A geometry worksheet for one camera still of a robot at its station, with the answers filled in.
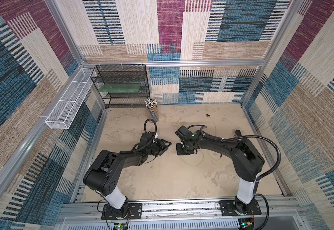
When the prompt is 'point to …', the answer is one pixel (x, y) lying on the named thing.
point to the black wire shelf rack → (122, 74)
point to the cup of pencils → (151, 104)
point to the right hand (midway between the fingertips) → (181, 153)
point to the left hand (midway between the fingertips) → (171, 145)
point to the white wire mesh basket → (63, 114)
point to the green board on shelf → (121, 88)
